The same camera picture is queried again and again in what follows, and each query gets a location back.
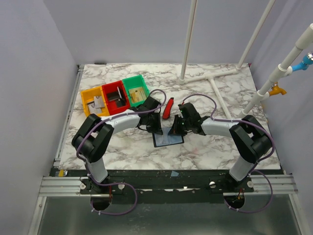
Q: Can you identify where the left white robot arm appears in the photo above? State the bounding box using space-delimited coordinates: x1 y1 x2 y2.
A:
71 96 163 193

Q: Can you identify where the black card in red bin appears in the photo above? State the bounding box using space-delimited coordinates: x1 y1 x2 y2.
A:
107 91 121 102

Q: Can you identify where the card in yellow bin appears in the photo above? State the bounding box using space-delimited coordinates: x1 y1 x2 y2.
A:
88 102 102 114

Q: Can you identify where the red black utility knife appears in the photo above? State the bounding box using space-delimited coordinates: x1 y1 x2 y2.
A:
162 97 174 120

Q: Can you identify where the white pvc pipe frame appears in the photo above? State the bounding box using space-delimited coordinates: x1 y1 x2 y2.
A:
178 0 275 119

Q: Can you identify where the red plastic bin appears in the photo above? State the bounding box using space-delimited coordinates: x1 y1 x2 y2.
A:
101 80 130 116

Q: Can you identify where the white vip card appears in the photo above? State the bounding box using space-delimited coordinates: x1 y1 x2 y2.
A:
93 95 105 108

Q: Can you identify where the white pipe with blue fitting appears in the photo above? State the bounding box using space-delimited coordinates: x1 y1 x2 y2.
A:
238 24 313 118

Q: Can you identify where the yellow plastic bin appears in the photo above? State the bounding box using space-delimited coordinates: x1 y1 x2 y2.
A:
81 86 110 117

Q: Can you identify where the yellow pipe fitting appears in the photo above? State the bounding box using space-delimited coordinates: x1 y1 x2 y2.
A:
268 82 287 96

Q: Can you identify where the green plastic bin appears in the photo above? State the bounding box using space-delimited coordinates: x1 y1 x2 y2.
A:
122 74 150 107

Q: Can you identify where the black metal base rail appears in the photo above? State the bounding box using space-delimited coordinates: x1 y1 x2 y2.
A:
58 168 255 205

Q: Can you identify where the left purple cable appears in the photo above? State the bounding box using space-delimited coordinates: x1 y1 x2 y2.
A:
76 89 168 216

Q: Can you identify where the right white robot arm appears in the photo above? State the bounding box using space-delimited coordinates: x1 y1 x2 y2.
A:
168 103 273 192

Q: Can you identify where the black leather card holder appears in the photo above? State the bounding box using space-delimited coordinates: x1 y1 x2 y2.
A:
153 134 184 147

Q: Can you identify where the beige card in green bin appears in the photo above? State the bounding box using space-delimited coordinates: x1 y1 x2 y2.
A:
129 87 146 103

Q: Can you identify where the aluminium extrusion rail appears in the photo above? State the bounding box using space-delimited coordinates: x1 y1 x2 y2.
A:
39 175 298 197

